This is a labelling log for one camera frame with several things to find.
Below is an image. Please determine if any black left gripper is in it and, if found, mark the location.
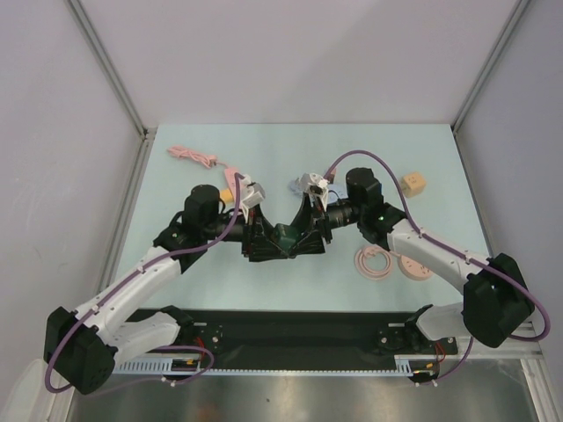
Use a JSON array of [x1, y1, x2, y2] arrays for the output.
[[203, 204, 287, 263]]

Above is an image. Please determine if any dark green cube socket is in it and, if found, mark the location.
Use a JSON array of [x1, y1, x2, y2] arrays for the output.
[[272, 223, 300, 251]]

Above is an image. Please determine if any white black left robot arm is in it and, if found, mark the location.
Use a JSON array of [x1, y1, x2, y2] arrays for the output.
[[43, 174, 266, 395]]

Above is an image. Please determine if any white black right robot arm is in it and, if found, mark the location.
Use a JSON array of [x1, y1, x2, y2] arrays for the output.
[[292, 168, 538, 353]]

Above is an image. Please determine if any yellow plug adapter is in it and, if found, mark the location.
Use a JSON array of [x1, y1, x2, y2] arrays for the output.
[[220, 189, 234, 204]]

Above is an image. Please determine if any light blue round socket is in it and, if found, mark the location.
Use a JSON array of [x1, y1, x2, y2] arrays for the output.
[[327, 184, 347, 204]]

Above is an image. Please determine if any pink power strip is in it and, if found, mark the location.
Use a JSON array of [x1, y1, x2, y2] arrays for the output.
[[223, 167, 238, 192]]

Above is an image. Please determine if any pink round socket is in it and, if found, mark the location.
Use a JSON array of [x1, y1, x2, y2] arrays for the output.
[[398, 255, 434, 281]]

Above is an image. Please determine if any beige cube socket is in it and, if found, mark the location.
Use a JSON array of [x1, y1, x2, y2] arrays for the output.
[[400, 171, 427, 198]]

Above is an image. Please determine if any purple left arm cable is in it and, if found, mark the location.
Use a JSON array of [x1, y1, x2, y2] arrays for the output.
[[46, 171, 254, 394]]

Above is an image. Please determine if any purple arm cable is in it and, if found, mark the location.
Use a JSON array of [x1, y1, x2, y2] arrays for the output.
[[324, 150, 552, 388], [46, 171, 254, 394]]

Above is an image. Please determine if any pink coiled cable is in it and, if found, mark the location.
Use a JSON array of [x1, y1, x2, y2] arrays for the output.
[[354, 245, 394, 281]]

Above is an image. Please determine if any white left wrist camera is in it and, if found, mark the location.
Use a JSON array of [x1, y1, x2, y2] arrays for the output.
[[240, 175, 266, 220]]

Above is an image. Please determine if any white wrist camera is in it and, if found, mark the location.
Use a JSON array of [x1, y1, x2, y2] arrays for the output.
[[297, 173, 331, 211], [240, 175, 266, 220]]

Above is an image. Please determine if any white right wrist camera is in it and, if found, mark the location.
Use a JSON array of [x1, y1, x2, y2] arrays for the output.
[[297, 173, 331, 211]]

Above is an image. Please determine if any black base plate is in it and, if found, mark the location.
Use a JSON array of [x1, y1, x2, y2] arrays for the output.
[[127, 309, 461, 368]]

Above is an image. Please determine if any pink bundled strip cable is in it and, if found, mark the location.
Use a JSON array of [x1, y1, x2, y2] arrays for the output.
[[166, 145, 228, 170]]

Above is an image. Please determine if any aluminium frame rail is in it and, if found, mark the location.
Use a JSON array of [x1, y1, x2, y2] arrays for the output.
[[446, 336, 544, 360]]

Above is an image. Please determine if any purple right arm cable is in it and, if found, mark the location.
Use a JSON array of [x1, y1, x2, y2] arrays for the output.
[[324, 150, 552, 388]]

